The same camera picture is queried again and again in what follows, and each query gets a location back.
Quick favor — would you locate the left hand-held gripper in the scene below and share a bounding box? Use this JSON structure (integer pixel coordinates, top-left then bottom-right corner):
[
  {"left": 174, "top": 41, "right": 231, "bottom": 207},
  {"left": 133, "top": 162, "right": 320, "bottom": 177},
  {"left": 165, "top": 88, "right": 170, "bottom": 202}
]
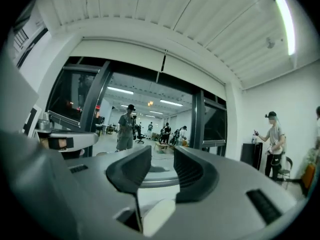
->
[{"left": 23, "top": 104, "right": 100, "bottom": 154}]

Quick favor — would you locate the black chair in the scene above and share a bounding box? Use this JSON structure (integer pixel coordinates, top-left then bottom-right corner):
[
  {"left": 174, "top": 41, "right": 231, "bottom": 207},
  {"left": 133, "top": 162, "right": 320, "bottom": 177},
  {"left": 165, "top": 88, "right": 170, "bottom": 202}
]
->
[{"left": 274, "top": 156, "right": 294, "bottom": 187}]

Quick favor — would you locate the white roller blind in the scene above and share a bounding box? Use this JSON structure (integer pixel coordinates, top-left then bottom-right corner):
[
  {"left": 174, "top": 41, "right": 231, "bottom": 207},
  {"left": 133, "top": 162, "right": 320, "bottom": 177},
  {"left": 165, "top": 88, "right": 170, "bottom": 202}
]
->
[{"left": 69, "top": 37, "right": 227, "bottom": 86}]

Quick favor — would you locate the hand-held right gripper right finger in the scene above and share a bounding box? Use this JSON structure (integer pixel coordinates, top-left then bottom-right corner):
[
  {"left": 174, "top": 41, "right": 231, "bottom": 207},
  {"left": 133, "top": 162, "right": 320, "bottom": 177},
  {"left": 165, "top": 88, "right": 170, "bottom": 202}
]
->
[{"left": 159, "top": 145, "right": 299, "bottom": 240}]

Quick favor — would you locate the orange bag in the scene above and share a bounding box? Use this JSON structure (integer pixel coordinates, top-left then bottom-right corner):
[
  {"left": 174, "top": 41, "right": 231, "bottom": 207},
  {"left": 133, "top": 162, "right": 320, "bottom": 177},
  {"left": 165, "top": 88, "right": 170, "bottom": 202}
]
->
[{"left": 301, "top": 163, "right": 317, "bottom": 190}]

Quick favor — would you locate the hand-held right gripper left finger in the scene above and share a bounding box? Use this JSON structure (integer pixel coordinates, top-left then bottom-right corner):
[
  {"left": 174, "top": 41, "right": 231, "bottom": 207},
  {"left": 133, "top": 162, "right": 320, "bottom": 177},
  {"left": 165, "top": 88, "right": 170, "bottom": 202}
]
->
[{"left": 63, "top": 144, "right": 153, "bottom": 240}]

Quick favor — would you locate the black window frame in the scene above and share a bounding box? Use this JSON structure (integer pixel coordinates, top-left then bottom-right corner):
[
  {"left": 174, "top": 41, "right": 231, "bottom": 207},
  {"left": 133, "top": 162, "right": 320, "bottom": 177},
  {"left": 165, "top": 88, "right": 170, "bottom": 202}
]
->
[{"left": 46, "top": 56, "right": 228, "bottom": 160}]

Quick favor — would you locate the long ceiling light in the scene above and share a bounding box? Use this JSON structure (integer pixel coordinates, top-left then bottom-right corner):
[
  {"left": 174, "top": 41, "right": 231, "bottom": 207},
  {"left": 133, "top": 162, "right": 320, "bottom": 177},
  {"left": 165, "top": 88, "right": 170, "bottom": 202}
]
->
[{"left": 274, "top": 0, "right": 297, "bottom": 56}]

